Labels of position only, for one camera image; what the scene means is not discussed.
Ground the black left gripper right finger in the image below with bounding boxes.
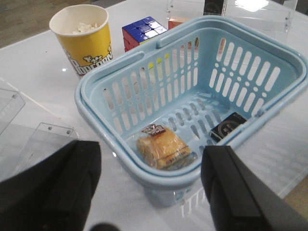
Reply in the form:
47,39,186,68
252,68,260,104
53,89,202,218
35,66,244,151
201,146,308,231

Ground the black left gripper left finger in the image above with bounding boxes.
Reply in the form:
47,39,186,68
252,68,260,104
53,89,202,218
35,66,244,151
0,140,101,231

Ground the black tissue pack front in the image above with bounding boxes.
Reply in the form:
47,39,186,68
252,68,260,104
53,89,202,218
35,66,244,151
210,112,247,142

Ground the black tissue pack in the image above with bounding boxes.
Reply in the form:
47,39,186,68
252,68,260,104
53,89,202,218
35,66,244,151
203,0,227,16
210,112,247,142

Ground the bread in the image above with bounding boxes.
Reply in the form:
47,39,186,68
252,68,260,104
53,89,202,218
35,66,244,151
129,124,198,170

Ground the light blue plastic basket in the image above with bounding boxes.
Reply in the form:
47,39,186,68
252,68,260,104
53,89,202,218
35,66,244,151
75,16,308,191

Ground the black tissue pack rear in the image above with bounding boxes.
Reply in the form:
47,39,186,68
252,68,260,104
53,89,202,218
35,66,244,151
203,0,227,16

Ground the clear acrylic shelf left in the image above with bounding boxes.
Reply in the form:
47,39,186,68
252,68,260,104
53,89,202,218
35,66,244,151
0,79,78,181

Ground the colourful Rubik's cube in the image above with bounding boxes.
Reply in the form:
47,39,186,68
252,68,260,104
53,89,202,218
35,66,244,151
122,16,167,52

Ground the orange snack box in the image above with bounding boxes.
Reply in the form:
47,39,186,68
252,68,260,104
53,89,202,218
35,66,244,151
167,16,190,30

